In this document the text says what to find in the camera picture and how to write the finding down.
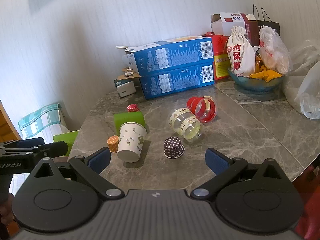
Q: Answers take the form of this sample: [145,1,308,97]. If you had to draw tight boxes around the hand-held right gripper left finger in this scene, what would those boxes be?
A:
[30,147,125,201]

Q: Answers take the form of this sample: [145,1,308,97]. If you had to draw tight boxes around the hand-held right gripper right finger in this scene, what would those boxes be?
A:
[191,148,292,202]

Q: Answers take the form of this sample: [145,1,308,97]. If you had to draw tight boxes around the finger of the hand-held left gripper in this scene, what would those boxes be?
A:
[25,141,69,158]
[0,137,45,151]

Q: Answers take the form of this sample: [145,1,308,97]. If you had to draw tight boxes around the white floral paper cup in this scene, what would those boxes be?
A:
[117,122,147,163]

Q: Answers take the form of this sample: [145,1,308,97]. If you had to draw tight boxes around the clear plastic cup yellow print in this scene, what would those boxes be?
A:
[167,107,204,143]

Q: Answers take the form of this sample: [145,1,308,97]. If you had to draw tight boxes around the clear plastic cup red print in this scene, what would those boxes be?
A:
[186,96,217,124]

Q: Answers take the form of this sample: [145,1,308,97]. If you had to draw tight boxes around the green paper cup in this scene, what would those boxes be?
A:
[114,111,146,134]

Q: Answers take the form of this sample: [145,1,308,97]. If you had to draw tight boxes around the green carton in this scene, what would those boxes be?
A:
[53,129,81,157]

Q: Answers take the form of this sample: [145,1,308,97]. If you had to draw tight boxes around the orange dotted cupcake liner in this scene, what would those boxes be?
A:
[107,135,120,153]

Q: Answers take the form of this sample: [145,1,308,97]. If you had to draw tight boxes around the brown dotted cupcake liner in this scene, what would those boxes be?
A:
[163,136,185,159]

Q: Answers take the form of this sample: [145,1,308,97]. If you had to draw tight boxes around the small white and dark box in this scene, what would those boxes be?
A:
[114,78,137,99]

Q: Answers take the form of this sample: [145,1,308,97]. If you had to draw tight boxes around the blue glass bowl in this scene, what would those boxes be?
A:
[227,67,285,92]

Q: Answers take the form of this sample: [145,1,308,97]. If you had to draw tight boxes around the blue cardboard box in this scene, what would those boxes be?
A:
[116,35,215,77]
[138,62,216,100]

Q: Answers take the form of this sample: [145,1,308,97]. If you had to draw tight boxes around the brown cardboard insert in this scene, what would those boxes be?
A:
[117,66,141,81]

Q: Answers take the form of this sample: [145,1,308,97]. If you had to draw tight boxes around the orange snack packets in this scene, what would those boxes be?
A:
[249,55,282,83]

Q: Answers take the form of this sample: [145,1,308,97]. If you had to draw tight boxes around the red clothing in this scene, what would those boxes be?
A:
[291,164,320,240]

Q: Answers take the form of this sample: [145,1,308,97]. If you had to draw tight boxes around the red box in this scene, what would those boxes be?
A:
[199,32,232,81]

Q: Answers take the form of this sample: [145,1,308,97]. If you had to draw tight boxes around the clear plastic bag red print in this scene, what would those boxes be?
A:
[258,26,291,75]

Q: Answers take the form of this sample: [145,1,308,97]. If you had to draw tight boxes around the white and red carton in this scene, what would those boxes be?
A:
[210,12,259,47]

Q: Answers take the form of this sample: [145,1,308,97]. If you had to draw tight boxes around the black paper bag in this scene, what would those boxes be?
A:
[252,4,281,38]

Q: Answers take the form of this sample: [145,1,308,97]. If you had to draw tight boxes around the white cloth drawstring bag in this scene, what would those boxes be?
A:
[226,26,256,78]

